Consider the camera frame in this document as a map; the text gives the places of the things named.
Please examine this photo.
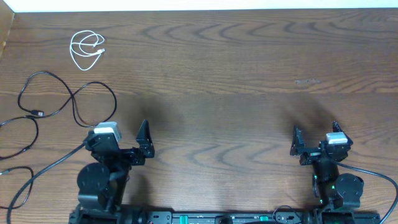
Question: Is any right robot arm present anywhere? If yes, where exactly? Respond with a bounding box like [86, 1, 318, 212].
[290, 121, 364, 223]

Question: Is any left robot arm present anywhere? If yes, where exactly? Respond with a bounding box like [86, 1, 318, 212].
[70, 119, 155, 223]

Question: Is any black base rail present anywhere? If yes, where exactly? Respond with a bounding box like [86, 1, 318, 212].
[68, 210, 382, 224]

